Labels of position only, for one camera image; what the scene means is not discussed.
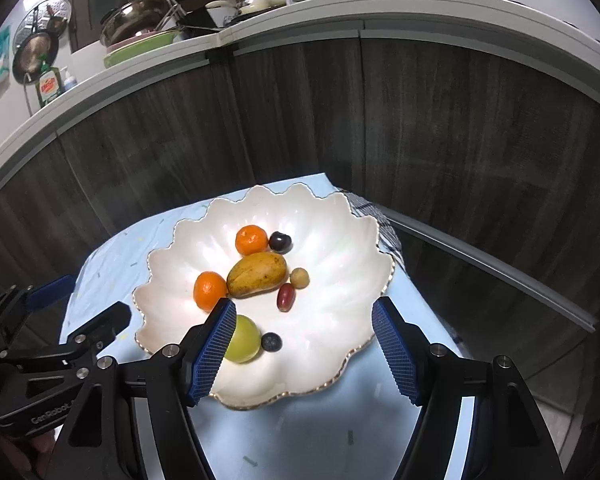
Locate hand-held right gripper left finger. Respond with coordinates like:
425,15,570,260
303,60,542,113
45,298,237,480

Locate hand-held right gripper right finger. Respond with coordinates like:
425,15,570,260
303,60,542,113
371,296,563,480

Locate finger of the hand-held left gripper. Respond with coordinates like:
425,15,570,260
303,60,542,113
0,274,76,353
67,301,132,356

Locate large mandarin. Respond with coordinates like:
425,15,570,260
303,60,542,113
193,271,229,312

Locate yellow mango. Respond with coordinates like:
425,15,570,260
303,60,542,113
226,252,289,299

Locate red grape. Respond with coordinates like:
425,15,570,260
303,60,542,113
277,283,297,313

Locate white scalloped gold-rimmed bowl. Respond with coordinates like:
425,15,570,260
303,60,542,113
131,183,397,411

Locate person's left hand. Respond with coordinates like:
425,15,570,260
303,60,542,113
0,425,61,480

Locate light blue patterned tablecloth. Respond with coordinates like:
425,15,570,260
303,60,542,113
62,172,481,480

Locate checkered cloth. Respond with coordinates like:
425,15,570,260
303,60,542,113
337,187,406,273

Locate small mandarin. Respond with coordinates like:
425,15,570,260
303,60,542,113
235,224,270,257

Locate dark purple grape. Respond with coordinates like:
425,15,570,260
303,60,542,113
268,231,294,255

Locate green dish soap bottle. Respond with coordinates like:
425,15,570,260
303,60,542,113
37,55,63,109

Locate hanging frying pan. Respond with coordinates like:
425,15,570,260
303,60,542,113
12,30,58,83

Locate green plate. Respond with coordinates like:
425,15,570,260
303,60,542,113
102,30,186,68

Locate metal strainer ladle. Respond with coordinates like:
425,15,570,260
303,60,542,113
45,0,73,23

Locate steel pot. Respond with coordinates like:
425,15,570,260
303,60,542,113
100,0,168,46

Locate grey metal rail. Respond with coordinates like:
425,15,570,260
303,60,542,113
377,205,597,333

